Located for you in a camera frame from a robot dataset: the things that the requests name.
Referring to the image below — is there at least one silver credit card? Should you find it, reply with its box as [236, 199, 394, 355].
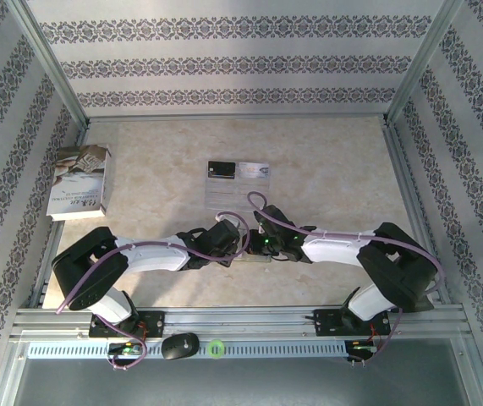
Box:
[236, 161, 272, 179]

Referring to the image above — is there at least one black credit card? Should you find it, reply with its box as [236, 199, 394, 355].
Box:
[206, 159, 238, 179]

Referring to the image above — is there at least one clear plastic card sheet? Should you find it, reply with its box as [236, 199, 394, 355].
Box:
[204, 159, 272, 215]

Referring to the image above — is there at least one black computer mouse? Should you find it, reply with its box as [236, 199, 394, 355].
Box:
[160, 332, 200, 361]

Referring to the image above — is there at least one grey metal panel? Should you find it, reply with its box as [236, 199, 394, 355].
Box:
[0, 337, 483, 406]

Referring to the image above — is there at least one paperback book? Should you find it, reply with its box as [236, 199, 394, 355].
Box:
[46, 143, 113, 222]

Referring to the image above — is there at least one aluminium mounting rail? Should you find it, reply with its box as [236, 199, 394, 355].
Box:
[10, 306, 469, 339]

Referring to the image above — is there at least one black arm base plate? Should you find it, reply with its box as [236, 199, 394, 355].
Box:
[313, 308, 391, 338]
[89, 310, 167, 339]

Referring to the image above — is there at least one green tape ring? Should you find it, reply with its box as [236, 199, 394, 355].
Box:
[206, 338, 227, 359]

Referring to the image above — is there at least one slotted grey cable duct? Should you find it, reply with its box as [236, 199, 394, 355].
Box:
[25, 340, 349, 361]

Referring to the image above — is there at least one aluminium back rail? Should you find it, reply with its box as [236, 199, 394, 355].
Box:
[83, 112, 391, 126]

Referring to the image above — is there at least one aluminium side rail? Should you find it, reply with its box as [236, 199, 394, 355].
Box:
[380, 118, 458, 308]
[27, 122, 92, 310]

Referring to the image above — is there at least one aluminium frame post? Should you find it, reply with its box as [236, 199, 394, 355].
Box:
[10, 0, 91, 130]
[382, 0, 470, 128]

